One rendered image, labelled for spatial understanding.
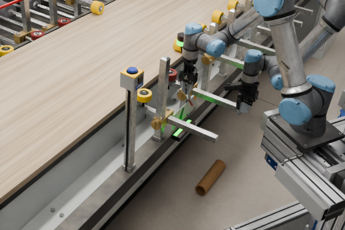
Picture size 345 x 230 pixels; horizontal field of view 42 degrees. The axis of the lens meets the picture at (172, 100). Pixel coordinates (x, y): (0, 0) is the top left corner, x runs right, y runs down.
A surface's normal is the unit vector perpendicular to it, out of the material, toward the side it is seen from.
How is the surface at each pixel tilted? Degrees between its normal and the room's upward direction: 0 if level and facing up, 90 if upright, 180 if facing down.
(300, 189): 90
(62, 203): 0
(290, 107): 96
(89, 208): 0
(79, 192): 0
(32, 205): 90
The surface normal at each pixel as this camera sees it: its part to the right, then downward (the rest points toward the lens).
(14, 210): 0.86, 0.35
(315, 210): -0.88, 0.21
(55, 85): 0.08, -0.82
